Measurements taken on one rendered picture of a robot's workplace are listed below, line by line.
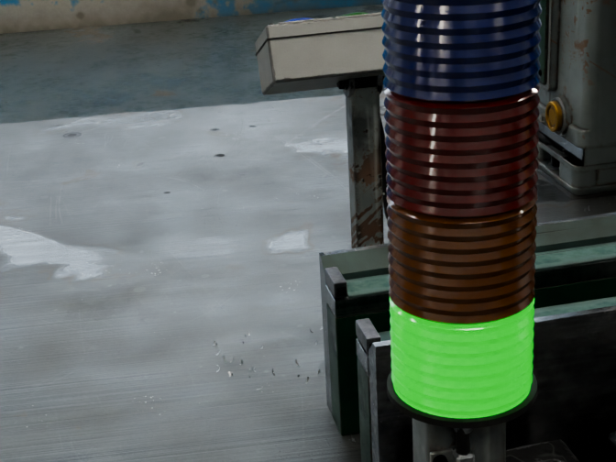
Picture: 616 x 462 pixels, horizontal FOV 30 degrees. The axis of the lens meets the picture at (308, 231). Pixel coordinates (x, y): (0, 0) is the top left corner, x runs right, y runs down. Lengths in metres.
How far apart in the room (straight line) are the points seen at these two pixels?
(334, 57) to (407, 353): 0.54
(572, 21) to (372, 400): 0.67
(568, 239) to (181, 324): 0.38
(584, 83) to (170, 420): 0.63
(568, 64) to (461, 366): 0.91
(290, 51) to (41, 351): 0.35
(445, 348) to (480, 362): 0.02
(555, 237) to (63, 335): 0.46
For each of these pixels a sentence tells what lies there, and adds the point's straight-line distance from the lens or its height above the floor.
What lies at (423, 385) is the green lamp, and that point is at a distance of 0.47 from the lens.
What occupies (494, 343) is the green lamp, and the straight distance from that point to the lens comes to 0.46.
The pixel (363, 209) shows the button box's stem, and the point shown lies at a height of 0.90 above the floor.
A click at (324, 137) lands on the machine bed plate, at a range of 1.59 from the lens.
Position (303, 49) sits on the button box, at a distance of 0.98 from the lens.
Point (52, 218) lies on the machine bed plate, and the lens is 1.38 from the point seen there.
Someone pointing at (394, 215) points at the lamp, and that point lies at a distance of 0.45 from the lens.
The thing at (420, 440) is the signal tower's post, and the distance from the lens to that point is 0.51.
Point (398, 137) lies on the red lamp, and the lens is 0.44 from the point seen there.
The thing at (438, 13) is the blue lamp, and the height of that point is 1.20.
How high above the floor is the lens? 1.28
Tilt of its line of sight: 22 degrees down
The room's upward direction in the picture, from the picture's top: 3 degrees counter-clockwise
